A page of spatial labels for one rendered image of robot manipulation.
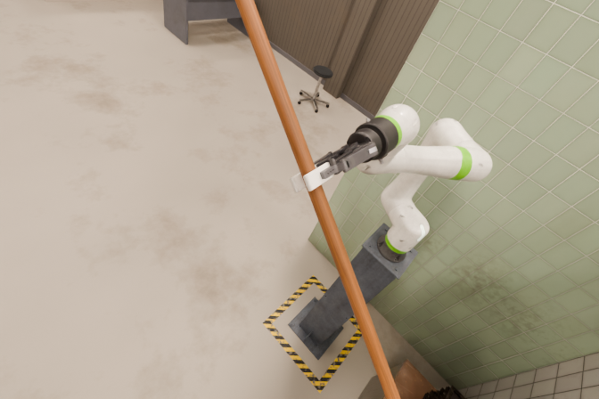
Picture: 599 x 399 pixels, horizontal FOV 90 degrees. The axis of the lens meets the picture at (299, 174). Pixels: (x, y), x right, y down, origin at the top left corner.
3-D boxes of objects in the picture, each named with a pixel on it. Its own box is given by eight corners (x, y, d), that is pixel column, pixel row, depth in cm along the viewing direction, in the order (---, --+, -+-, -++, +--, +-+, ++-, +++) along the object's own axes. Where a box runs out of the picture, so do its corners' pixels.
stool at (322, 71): (332, 106, 460) (345, 74, 423) (312, 115, 428) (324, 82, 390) (309, 89, 476) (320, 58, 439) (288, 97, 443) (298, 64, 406)
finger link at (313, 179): (331, 176, 58) (334, 175, 58) (307, 191, 54) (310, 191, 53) (326, 162, 58) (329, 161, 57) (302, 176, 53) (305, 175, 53)
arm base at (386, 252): (396, 219, 161) (401, 213, 156) (419, 239, 155) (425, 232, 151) (371, 246, 144) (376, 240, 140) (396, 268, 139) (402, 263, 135)
